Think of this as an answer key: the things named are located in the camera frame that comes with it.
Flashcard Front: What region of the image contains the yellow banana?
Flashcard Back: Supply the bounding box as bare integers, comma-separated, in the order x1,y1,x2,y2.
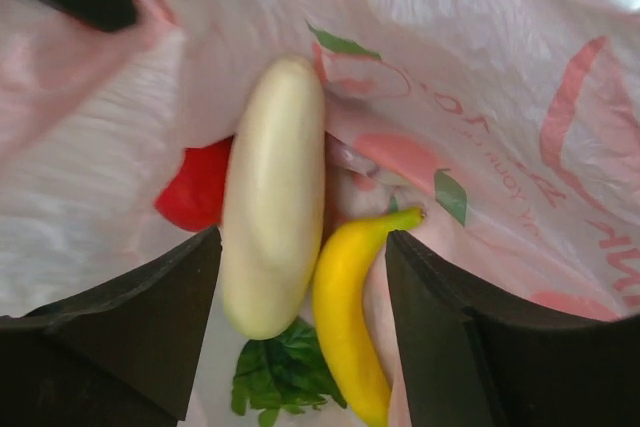
312,207,424,427

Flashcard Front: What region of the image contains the red pepper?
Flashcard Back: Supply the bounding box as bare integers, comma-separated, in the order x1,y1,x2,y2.
155,137,233,232

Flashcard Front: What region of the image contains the white eggplant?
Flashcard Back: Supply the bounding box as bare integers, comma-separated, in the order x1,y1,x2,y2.
218,56,325,340

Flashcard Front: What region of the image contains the white cauliflower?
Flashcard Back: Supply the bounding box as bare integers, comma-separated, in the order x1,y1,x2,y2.
324,134,405,232

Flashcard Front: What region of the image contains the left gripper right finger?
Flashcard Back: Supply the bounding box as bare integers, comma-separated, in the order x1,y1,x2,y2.
385,231,639,426

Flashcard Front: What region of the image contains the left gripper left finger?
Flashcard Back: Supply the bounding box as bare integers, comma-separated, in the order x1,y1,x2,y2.
1,227,221,426

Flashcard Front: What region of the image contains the green leafy herb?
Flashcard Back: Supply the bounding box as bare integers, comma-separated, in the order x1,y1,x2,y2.
230,317,347,426

